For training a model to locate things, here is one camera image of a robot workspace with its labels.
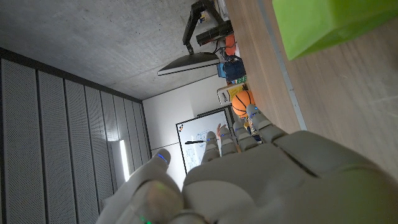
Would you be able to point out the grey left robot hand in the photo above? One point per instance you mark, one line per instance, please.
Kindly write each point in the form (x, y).
(264, 180)

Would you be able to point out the green cube block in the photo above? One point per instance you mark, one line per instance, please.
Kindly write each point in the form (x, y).
(311, 25)

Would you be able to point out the black marker pen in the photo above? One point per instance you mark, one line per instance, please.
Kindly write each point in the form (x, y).
(194, 142)

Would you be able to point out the small orange basketball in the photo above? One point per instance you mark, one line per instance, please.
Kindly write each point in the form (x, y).
(242, 102)

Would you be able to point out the yellow and white carton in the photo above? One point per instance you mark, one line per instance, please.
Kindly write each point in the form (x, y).
(230, 93)

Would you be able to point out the dark blue mug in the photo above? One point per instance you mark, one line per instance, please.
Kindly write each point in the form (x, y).
(234, 70)

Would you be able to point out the black computer monitor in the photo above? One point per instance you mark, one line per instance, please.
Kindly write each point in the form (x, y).
(189, 62)

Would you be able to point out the whiteboard with black frame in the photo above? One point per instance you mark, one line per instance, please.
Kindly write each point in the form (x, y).
(194, 133)

